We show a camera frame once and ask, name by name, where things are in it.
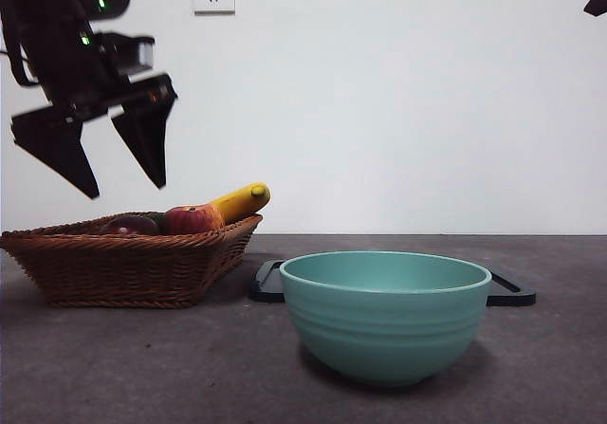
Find brown wicker basket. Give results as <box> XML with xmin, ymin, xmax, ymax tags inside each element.
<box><xmin>0</xmin><ymin>212</ymin><xmax>265</xmax><ymax>309</ymax></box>

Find green fruit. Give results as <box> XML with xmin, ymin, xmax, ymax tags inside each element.
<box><xmin>144</xmin><ymin>212</ymin><xmax>170</xmax><ymax>235</ymax></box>

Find teal ribbed bowl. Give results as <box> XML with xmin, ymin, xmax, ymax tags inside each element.
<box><xmin>279</xmin><ymin>250</ymin><xmax>492</xmax><ymax>388</ymax></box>

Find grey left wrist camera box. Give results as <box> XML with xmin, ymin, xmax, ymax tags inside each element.
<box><xmin>94</xmin><ymin>32</ymin><xmax>156</xmax><ymax>78</ymax></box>

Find yellow banana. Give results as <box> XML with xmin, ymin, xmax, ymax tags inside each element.
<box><xmin>208</xmin><ymin>181</ymin><xmax>272</xmax><ymax>226</ymax></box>

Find red apple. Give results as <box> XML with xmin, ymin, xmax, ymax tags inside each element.
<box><xmin>164</xmin><ymin>205</ymin><xmax>215</xmax><ymax>236</ymax></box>

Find black rectangular tray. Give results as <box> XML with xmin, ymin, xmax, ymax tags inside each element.
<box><xmin>249</xmin><ymin>259</ymin><xmax>538</xmax><ymax>307</ymax></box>

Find dark purple plum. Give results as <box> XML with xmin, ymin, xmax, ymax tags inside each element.
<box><xmin>101</xmin><ymin>214</ymin><xmax>160</xmax><ymax>236</ymax></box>

